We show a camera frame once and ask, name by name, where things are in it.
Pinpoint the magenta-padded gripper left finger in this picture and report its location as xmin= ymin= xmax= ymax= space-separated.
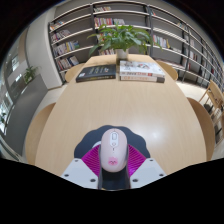
xmin=60 ymin=143 xmax=114 ymax=191

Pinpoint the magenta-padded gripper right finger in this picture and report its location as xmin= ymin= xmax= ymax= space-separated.
xmin=114 ymin=143 xmax=167 ymax=191

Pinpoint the pink computer mouse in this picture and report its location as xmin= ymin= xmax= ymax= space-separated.
xmin=99 ymin=128 xmax=130 ymax=173

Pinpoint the round-backed tan wooden chair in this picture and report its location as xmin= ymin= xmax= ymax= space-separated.
xmin=64 ymin=62 xmax=86 ymax=83
xmin=186 ymin=97 xmax=216 ymax=162
xmin=155 ymin=59 xmax=179 ymax=82
xmin=24 ymin=102 xmax=57 ymax=166

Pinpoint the white book with red print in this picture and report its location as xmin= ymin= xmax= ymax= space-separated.
xmin=119 ymin=74 xmax=166 ymax=84

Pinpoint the black book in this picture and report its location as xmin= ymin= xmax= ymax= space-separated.
xmin=75 ymin=64 xmax=117 ymax=83

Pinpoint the slatted wooden chairs group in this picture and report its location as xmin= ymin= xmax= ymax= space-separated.
xmin=199 ymin=79 xmax=224 ymax=144

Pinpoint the white illustrated-cover book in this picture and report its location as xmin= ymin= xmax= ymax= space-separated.
xmin=119 ymin=60 xmax=166 ymax=78

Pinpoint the small green potted plant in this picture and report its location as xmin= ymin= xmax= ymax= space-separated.
xmin=22 ymin=65 xmax=39 ymax=84

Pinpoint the green potted plant, white pot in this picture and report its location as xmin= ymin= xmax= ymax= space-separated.
xmin=88 ymin=23 xmax=154 ymax=64

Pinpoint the grey bookshelf unit with books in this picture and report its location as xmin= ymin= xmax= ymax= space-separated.
xmin=48 ymin=0 xmax=224 ymax=91

